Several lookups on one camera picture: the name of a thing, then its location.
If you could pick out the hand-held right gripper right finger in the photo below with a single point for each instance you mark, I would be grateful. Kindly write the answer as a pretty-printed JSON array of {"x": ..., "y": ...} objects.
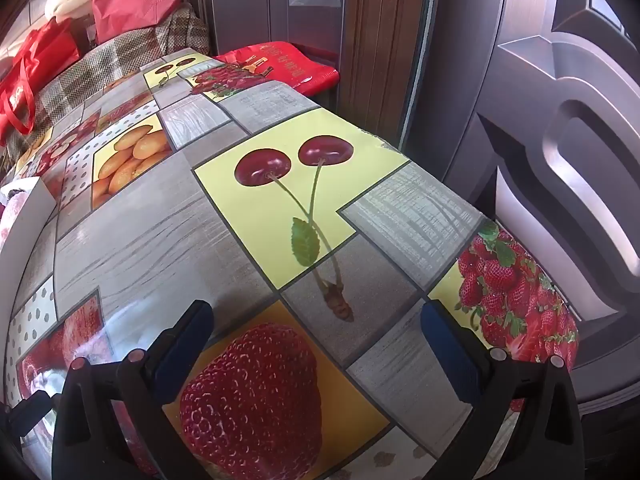
[{"x": 445, "y": 350}]

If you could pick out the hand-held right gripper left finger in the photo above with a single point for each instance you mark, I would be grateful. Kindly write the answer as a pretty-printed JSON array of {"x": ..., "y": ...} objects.
[{"x": 184, "y": 347}]

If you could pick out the white cardboard box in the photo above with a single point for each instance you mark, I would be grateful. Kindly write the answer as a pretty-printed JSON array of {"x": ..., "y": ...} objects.
[{"x": 27, "y": 215}]

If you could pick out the fruit print tablecloth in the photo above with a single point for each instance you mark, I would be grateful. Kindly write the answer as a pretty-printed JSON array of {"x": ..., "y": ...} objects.
[{"x": 165, "y": 240}]

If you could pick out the brown panelled door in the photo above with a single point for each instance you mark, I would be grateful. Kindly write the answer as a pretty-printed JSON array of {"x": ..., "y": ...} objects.
[
  {"x": 560, "y": 110},
  {"x": 275, "y": 5}
]

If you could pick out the plaid woven blanket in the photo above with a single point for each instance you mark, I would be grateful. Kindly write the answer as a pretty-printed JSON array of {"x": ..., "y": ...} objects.
[{"x": 130, "y": 55}]

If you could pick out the red fabric cushion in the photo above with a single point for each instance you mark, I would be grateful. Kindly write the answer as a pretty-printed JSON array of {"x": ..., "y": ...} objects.
[{"x": 130, "y": 0}]

